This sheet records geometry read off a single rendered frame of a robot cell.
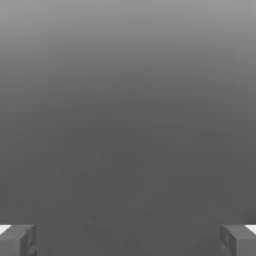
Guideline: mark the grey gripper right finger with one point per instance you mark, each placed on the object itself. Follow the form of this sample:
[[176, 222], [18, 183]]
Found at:
[[242, 242]]

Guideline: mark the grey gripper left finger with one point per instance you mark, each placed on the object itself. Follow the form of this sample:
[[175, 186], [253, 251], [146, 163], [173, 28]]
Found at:
[[14, 242]]

